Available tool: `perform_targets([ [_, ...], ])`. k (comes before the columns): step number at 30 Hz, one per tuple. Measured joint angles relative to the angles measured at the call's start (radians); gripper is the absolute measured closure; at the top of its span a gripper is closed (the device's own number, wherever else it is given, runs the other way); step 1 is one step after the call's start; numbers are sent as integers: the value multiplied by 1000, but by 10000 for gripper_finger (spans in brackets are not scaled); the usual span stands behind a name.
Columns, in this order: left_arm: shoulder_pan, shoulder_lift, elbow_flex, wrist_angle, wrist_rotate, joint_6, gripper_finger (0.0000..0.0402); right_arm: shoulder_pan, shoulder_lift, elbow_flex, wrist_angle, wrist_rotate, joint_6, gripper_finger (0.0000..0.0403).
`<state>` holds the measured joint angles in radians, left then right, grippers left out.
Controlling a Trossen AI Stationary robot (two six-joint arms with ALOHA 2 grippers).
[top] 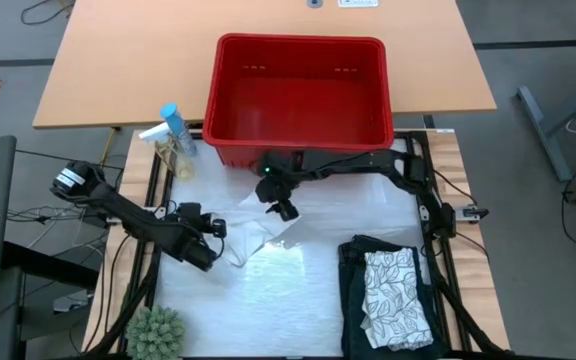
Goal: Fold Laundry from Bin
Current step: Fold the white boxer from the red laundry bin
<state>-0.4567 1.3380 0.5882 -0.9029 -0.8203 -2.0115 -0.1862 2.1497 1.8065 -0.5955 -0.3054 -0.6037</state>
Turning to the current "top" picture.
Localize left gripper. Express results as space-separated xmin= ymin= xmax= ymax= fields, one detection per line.
xmin=177 ymin=213 xmax=228 ymax=239

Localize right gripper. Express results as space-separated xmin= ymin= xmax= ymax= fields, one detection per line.
xmin=256 ymin=177 xmax=300 ymax=222

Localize plain white garment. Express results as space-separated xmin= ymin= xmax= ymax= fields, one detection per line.
xmin=200 ymin=192 xmax=310 ymax=269

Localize dark blue denim jeans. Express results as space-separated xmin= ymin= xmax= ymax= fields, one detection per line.
xmin=337 ymin=234 xmax=447 ymax=360

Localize red plastic laundry bin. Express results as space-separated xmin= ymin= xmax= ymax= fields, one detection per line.
xmin=201 ymin=33 xmax=395 ymax=169

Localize white black-patterned garment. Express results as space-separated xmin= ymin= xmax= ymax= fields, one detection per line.
xmin=359 ymin=247 xmax=434 ymax=351

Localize clear spray bottle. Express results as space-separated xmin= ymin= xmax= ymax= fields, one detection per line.
xmin=137 ymin=123 xmax=195 ymax=180

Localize blue air freshener bottle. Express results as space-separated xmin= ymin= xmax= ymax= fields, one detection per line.
xmin=160 ymin=103 xmax=199 ymax=157

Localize green faux plant in pot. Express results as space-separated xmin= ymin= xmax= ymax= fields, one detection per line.
xmin=125 ymin=305 xmax=187 ymax=360

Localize white paper scrap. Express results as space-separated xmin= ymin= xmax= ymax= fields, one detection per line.
xmin=52 ymin=291 xmax=93 ymax=315

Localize tan wooden desk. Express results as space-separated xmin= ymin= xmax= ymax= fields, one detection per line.
xmin=32 ymin=0 xmax=498 ymax=130

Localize grey metal desk leg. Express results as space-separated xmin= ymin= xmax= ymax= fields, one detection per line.
xmin=516 ymin=74 xmax=576 ymax=182

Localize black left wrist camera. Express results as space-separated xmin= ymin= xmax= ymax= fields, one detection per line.
xmin=177 ymin=201 xmax=204 ymax=219

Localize black cable bundle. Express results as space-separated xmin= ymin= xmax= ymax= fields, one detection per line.
xmin=430 ymin=269 xmax=507 ymax=357
xmin=87 ymin=249 xmax=165 ymax=357

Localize yellow cable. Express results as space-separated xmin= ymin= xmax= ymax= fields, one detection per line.
xmin=98 ymin=127 xmax=120 ymax=167

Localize grey cable bundle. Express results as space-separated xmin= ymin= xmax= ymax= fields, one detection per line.
xmin=6 ymin=199 xmax=112 ymax=251

